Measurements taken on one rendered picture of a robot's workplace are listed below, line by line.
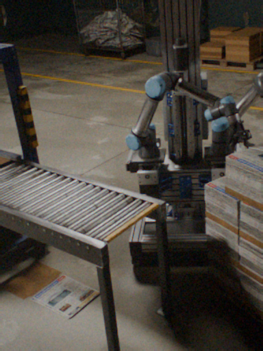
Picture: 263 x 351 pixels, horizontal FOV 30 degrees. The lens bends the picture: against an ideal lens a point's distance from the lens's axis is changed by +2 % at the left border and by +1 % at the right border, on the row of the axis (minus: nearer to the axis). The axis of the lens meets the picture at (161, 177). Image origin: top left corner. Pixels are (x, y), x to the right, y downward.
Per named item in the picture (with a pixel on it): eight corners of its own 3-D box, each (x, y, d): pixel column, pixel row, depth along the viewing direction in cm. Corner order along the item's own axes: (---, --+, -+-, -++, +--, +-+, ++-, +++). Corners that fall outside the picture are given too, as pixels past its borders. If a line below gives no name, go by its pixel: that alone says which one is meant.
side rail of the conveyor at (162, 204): (167, 219, 282) (166, 200, 276) (161, 223, 278) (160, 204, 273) (19, 171, 356) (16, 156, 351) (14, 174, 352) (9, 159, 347)
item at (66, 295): (101, 292, 331) (101, 291, 331) (70, 318, 311) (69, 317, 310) (63, 275, 352) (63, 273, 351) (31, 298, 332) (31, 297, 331)
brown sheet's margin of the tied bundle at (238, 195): (244, 184, 281) (244, 177, 279) (283, 201, 259) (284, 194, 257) (224, 192, 273) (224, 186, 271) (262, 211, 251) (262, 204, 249)
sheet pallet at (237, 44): (274, 59, 900) (275, 27, 875) (253, 70, 842) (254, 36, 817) (217, 55, 967) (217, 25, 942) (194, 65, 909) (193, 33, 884)
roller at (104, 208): (127, 201, 290) (127, 194, 288) (70, 238, 257) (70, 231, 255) (121, 198, 293) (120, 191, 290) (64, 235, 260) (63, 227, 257)
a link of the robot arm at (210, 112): (214, 118, 291) (230, 112, 285) (207, 124, 282) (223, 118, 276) (209, 106, 290) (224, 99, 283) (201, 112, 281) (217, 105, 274)
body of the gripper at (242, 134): (243, 142, 269) (235, 122, 269) (233, 145, 277) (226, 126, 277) (253, 138, 273) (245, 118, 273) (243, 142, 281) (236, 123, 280)
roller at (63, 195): (89, 188, 308) (88, 182, 306) (30, 222, 275) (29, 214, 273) (83, 186, 311) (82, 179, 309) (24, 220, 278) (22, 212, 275)
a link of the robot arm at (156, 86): (147, 147, 325) (175, 78, 292) (135, 155, 313) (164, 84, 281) (133, 138, 327) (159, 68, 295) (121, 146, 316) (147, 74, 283)
